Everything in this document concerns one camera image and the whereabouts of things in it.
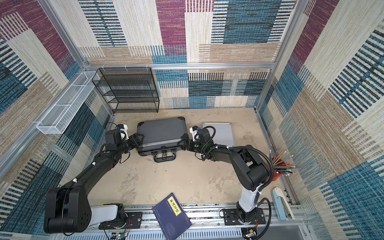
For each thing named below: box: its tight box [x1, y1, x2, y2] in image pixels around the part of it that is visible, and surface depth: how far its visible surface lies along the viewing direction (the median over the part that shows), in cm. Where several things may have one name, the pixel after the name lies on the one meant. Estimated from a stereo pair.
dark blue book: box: [152, 192, 193, 240], surface depth 75 cm
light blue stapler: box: [272, 187, 296, 221], surface depth 76 cm
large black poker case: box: [136, 116, 187, 163], surface depth 95 cm
